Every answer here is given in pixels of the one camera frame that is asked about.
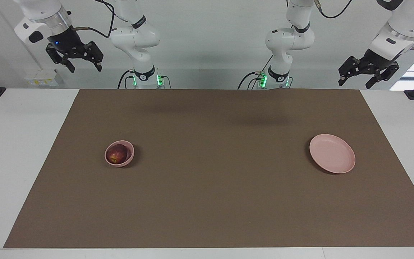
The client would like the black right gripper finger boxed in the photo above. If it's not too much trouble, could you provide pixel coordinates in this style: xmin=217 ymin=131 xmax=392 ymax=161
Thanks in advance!
xmin=85 ymin=41 xmax=103 ymax=72
xmin=46 ymin=45 xmax=75 ymax=73

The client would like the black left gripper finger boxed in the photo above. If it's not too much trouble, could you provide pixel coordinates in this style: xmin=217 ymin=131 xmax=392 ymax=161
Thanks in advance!
xmin=365 ymin=62 xmax=400 ymax=89
xmin=338 ymin=56 xmax=361 ymax=86

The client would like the dark red apple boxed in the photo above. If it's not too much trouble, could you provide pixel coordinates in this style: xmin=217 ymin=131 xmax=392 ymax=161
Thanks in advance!
xmin=107 ymin=144 xmax=128 ymax=164

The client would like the pink plate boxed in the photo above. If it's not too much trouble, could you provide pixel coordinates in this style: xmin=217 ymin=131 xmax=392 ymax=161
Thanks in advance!
xmin=309 ymin=134 xmax=356 ymax=174

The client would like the pink bowl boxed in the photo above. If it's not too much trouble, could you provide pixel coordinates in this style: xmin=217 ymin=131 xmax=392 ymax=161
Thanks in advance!
xmin=104 ymin=140 xmax=135 ymax=168

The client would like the brown table mat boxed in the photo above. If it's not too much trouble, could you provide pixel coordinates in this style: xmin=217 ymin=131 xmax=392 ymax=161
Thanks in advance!
xmin=3 ymin=89 xmax=414 ymax=249

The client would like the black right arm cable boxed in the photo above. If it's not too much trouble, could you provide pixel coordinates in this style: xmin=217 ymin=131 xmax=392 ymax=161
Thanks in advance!
xmin=72 ymin=0 xmax=116 ymax=38

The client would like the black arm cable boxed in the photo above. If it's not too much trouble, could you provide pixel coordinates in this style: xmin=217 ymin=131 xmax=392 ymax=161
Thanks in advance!
xmin=72 ymin=0 xmax=116 ymax=38
xmin=313 ymin=0 xmax=414 ymax=51

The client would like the white wall power outlet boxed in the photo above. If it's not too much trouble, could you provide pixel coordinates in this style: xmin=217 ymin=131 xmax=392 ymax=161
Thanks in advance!
xmin=24 ymin=69 xmax=59 ymax=87

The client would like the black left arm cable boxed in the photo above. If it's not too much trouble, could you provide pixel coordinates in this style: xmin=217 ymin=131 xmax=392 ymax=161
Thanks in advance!
xmin=313 ymin=0 xmax=414 ymax=51

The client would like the black base cable bundle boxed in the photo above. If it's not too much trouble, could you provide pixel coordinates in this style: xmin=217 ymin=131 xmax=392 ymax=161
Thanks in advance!
xmin=238 ymin=71 xmax=269 ymax=90

